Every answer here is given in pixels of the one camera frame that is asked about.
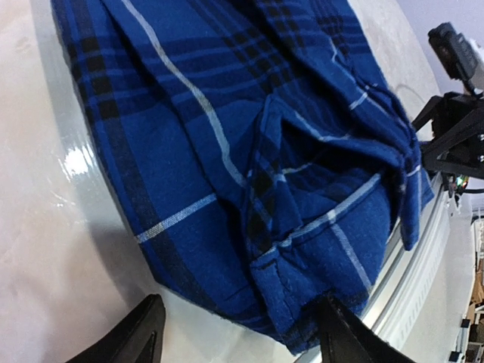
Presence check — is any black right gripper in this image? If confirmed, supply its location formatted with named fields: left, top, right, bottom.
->
left=412, top=92, right=483, bottom=178

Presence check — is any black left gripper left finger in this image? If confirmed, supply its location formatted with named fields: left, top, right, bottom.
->
left=69, top=294, right=166, bottom=363

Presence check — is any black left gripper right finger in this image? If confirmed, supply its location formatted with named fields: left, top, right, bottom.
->
left=318, top=296, right=411, bottom=363

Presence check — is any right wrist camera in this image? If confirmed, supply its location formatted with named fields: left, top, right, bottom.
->
left=428, top=23, right=483, bottom=98

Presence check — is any aluminium front rail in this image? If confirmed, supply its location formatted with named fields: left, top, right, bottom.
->
left=294, top=169, right=477, bottom=363

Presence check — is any blue plaid shirt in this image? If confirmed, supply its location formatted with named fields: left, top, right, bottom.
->
left=52, top=1, right=433, bottom=355

